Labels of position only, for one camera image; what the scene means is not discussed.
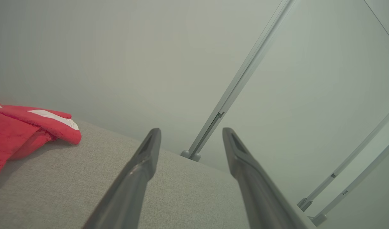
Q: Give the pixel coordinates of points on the grey metal frame post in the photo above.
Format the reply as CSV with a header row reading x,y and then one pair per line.
x,y
356,180
239,79
347,162

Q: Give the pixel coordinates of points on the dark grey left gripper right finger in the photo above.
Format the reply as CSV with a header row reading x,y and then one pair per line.
x,y
261,203

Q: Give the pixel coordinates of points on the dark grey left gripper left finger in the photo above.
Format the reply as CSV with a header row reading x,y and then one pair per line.
x,y
131,190

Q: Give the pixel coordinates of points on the stack of red clothes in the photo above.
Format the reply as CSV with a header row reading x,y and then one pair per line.
x,y
10,133

